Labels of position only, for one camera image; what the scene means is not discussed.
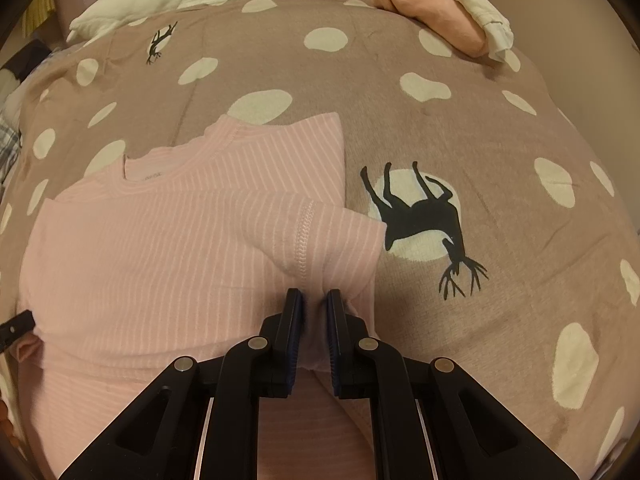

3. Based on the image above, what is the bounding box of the folded pink garment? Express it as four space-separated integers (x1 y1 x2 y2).
365 0 488 58

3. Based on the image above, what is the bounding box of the blue plaid pillow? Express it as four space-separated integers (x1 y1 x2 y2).
0 120 23 186

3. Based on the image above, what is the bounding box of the pink striped shirt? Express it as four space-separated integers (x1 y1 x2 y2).
17 112 388 480

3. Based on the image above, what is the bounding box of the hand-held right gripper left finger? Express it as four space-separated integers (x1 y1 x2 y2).
57 288 306 480

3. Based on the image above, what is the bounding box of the polka dot blanket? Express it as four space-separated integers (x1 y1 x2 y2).
0 0 640 480

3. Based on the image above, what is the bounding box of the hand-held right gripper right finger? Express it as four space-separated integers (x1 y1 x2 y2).
326 288 576 480

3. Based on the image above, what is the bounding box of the dark pillow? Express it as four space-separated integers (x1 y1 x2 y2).
0 40 53 81

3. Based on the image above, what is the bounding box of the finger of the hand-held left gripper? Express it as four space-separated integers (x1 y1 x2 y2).
0 311 37 356

